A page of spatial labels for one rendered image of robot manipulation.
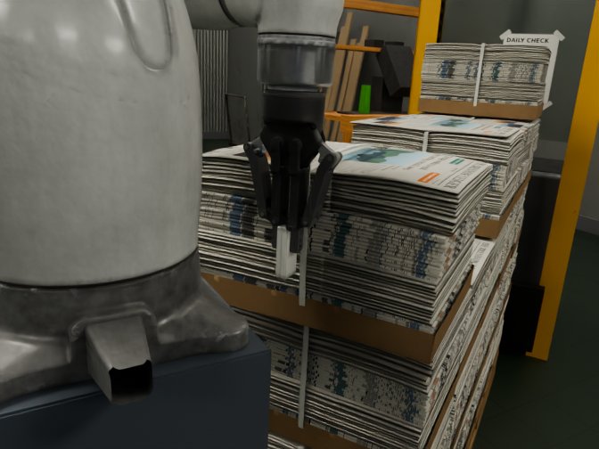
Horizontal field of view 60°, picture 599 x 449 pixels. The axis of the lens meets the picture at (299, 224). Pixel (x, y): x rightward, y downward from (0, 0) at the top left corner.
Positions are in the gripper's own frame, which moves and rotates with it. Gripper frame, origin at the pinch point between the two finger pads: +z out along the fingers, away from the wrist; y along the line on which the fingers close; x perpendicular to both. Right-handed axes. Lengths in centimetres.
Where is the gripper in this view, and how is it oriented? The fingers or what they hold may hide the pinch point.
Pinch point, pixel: (286, 249)
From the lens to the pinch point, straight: 67.1
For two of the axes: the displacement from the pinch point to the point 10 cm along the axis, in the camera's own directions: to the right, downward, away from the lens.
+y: -8.8, -1.8, 4.4
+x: -4.7, 2.3, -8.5
